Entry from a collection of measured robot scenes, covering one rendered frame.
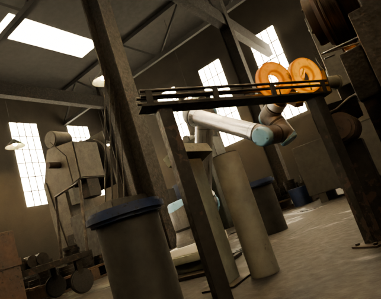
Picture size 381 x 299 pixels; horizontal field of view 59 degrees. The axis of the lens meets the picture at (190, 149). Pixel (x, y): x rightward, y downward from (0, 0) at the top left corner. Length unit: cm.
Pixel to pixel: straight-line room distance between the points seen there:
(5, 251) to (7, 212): 1098
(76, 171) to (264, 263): 554
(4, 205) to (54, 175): 674
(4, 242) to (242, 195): 185
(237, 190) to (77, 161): 546
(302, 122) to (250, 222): 1110
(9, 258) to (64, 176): 430
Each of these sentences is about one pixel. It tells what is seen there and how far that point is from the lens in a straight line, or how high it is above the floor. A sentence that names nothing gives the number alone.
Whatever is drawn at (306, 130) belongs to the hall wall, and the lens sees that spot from 1238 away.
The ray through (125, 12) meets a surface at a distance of 1263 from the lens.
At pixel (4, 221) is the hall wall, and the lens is 1359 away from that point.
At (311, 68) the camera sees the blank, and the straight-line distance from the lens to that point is 154.
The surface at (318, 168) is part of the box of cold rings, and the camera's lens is 439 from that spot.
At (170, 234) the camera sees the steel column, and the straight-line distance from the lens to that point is 439.
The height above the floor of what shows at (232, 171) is 43.
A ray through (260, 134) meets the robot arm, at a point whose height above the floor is 56.
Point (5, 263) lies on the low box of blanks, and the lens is 273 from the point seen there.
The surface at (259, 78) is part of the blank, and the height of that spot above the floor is 73.
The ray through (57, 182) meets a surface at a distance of 709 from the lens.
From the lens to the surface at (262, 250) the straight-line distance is 142.
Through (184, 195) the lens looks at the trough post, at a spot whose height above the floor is 38.
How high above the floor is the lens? 30
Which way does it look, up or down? 11 degrees up
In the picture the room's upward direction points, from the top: 18 degrees counter-clockwise
